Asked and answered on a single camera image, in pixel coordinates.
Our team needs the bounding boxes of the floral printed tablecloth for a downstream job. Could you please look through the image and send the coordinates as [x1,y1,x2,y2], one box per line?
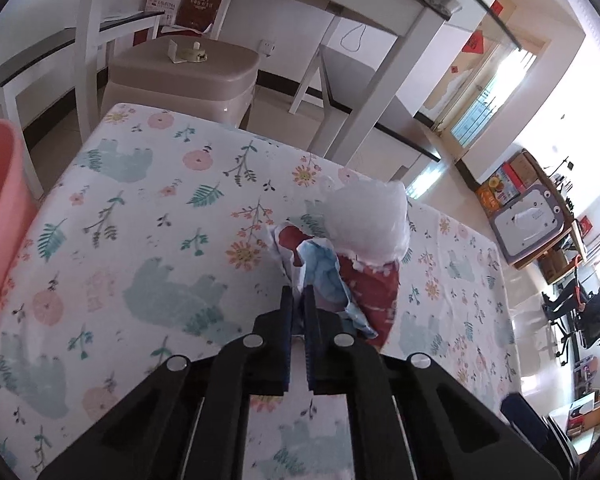
[0,102,521,480]

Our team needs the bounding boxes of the wooden shelf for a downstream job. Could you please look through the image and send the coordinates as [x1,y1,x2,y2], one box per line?
[522,149,588,281]

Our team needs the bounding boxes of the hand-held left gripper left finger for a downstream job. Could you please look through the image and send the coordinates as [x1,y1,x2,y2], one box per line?
[37,285,295,480]

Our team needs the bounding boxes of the red book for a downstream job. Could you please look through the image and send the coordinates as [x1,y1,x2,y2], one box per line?
[175,0,226,31]

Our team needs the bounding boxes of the dark blue object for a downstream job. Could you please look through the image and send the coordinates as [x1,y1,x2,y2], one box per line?
[500,392,577,480]

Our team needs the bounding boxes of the glass top white table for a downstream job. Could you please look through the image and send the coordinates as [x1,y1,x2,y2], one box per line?
[75,0,523,167]

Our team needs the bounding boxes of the balcony window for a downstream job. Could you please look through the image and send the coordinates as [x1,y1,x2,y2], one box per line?
[422,50,537,151]

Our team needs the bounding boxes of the white hanging cable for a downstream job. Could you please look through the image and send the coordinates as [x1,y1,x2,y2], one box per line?
[341,22,367,54]

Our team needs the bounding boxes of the short black white bench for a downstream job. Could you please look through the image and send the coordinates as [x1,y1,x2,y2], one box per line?
[100,10,166,41]

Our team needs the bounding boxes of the long black white bench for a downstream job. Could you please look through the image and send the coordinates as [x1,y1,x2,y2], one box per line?
[0,27,106,201]

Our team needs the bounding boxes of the small cream tape holder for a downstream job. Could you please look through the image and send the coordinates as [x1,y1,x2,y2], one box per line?
[178,40,209,64]

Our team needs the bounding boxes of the grey top white bench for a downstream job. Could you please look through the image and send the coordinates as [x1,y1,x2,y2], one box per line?
[289,42,442,162]

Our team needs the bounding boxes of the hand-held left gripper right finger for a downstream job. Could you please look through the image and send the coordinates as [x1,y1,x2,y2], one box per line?
[302,284,563,480]

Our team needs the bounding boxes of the orange printed box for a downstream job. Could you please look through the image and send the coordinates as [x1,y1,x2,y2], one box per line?
[476,166,522,212]

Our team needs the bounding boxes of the pink plastic bucket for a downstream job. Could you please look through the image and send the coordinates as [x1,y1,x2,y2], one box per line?
[0,119,38,351]

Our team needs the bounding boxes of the grey drawing board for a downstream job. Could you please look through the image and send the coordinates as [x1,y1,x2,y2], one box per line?
[490,185,577,267]

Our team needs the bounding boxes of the brown cardboard box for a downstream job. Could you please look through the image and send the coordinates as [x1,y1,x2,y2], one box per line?
[506,152,542,189]

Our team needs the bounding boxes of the red patterned fabric cover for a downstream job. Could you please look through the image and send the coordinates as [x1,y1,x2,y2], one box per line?
[267,220,401,353]

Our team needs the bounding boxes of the white stuffing clump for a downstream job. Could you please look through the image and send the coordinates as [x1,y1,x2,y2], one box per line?
[320,178,413,267]

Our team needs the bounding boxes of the beige plastic stool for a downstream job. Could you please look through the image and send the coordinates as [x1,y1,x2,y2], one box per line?
[100,36,261,128]

